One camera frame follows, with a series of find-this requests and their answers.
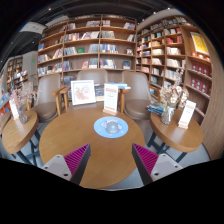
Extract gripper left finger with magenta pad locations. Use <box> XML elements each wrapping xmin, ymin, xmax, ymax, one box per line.
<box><xmin>42</xmin><ymin>144</ymin><xmax>91</xmax><ymax>185</ymax></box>

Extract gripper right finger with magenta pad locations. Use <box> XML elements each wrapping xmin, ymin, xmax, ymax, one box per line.
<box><xmin>132</xmin><ymin>143</ymin><xmax>182</xmax><ymax>185</ymax></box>

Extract round blue mouse pad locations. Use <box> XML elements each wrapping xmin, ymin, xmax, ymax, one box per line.
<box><xmin>93</xmin><ymin>116</ymin><xmax>129</xmax><ymax>139</ymax></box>

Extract round wooden right table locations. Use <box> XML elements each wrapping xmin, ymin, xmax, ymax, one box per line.
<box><xmin>148</xmin><ymin>110</ymin><xmax>203</xmax><ymax>153</ymax></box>

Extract round wooden table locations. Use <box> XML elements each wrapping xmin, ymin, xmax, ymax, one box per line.
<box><xmin>148</xmin><ymin>110</ymin><xmax>203</xmax><ymax>153</ymax></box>
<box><xmin>2</xmin><ymin>110</ymin><xmax>39</xmax><ymax>154</ymax></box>
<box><xmin>38</xmin><ymin>106</ymin><xmax>147</xmax><ymax>190</ymax></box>

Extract round wooden centre table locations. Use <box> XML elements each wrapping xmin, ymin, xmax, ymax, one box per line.
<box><xmin>38</xmin><ymin>106</ymin><xmax>147</xmax><ymax>190</ymax></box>

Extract round wooden left table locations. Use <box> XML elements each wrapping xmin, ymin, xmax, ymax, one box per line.
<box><xmin>2</xmin><ymin>110</ymin><xmax>39</xmax><ymax>154</ymax></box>

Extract beige armchair left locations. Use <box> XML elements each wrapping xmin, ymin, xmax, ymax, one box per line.
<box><xmin>32</xmin><ymin>73</ymin><xmax>63</xmax><ymax>123</ymax></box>

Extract beige armchair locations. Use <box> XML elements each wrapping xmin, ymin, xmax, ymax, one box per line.
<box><xmin>32</xmin><ymin>73</ymin><xmax>63</xmax><ymax>123</ymax></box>
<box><xmin>60</xmin><ymin>69</ymin><xmax>127</xmax><ymax>112</ymax></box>
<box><xmin>122</xmin><ymin>71</ymin><xmax>152</xmax><ymax>120</ymax></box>

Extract beige armchair right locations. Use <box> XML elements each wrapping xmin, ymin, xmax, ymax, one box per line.
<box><xmin>122</xmin><ymin>71</ymin><xmax>152</xmax><ymax>120</ymax></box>

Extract white sign stand right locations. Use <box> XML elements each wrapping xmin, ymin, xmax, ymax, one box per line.
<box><xmin>178</xmin><ymin>100</ymin><xmax>196</xmax><ymax>129</ymax></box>

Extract glass vase dried flowers right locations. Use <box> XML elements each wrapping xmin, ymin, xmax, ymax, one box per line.
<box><xmin>160</xmin><ymin>69</ymin><xmax>189</xmax><ymax>125</ymax></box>

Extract glass vase dried flowers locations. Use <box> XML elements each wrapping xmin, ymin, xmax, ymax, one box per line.
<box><xmin>160</xmin><ymin>69</ymin><xmax>189</xmax><ymax>125</ymax></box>
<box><xmin>11</xmin><ymin>81</ymin><xmax>37</xmax><ymax>124</ymax></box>

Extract beige armchair middle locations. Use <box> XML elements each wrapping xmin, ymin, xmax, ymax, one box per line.
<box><xmin>60</xmin><ymin>69</ymin><xmax>127</xmax><ymax>112</ymax></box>

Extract framed pink white picture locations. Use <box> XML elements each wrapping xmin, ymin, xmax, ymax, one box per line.
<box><xmin>71</xmin><ymin>80</ymin><xmax>96</xmax><ymax>105</ymax></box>

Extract white sign stand left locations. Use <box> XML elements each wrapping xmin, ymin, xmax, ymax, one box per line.
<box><xmin>9</xmin><ymin>99</ymin><xmax>19</xmax><ymax>120</ymax></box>

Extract red white sign stand centre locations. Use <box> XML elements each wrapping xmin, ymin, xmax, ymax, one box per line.
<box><xmin>103</xmin><ymin>83</ymin><xmax>118</xmax><ymax>115</ymax></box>

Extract stack of blue books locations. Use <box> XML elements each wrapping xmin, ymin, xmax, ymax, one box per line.
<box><xmin>106</xmin><ymin>82</ymin><xmax>131</xmax><ymax>90</ymax></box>

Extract glass vase dried flowers left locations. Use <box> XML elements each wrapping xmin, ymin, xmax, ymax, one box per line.
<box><xmin>11</xmin><ymin>81</ymin><xmax>37</xmax><ymax>124</ymax></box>

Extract distant wooden bookshelf left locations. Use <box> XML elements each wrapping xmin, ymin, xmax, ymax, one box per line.
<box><xmin>7</xmin><ymin>56</ymin><xmax>28</xmax><ymax>93</ymax></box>

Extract large wooden bookshelf back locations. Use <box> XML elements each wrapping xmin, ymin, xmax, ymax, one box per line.
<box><xmin>37</xmin><ymin>14</ymin><xmax>137</xmax><ymax>77</ymax></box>

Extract yellow poster on shelf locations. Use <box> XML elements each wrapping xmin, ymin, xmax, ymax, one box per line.
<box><xmin>191</xmin><ymin>32</ymin><xmax>209</xmax><ymax>55</ymax></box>

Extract wooden bookshelf right wall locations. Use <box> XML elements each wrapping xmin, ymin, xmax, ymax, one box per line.
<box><xmin>136</xmin><ymin>15</ymin><xmax>212</xmax><ymax>124</ymax></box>

